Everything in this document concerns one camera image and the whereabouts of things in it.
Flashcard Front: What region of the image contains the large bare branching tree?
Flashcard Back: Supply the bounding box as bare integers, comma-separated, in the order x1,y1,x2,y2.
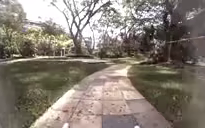
49,0,112,56

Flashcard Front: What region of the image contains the reddish stone slab path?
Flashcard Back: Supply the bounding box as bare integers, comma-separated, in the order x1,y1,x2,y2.
29,63,173,128

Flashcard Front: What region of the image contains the pale side path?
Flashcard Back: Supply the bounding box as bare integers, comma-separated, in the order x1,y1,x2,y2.
0,56,108,66

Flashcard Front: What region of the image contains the group of dark trees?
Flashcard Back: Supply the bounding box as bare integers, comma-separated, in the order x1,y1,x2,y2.
96,0,205,65

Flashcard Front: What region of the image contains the shaded grass lawn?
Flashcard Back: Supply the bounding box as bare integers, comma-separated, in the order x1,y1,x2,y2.
127,60,205,128

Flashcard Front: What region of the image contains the row of leafy bushes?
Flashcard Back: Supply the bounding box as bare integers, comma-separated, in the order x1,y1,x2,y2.
0,19,75,58

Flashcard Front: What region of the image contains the white post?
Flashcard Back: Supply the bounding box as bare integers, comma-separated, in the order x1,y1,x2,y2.
59,47,67,57

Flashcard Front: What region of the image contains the pale overhead wire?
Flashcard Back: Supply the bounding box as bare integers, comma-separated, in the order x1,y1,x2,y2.
165,33,205,45

